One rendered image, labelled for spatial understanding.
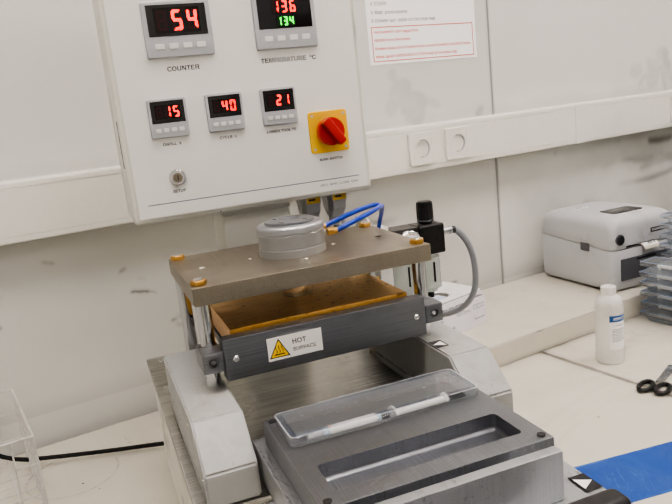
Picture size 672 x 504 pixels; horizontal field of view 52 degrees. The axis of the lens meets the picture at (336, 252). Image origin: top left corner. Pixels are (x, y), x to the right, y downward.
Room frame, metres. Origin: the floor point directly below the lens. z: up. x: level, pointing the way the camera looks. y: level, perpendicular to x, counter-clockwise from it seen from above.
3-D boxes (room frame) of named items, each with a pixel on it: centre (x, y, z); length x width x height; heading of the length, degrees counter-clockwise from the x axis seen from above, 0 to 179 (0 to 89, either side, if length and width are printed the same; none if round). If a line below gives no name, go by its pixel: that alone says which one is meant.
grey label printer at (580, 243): (1.60, -0.65, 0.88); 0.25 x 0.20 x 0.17; 23
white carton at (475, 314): (1.34, -0.17, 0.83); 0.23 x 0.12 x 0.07; 128
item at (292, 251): (0.83, 0.04, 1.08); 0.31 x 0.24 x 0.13; 110
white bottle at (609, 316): (1.20, -0.49, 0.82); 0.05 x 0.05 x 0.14
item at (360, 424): (0.59, -0.02, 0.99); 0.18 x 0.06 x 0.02; 110
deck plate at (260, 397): (0.82, 0.06, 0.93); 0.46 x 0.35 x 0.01; 20
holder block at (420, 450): (0.55, -0.04, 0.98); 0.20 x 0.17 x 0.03; 110
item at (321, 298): (0.79, 0.04, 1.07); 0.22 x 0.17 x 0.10; 110
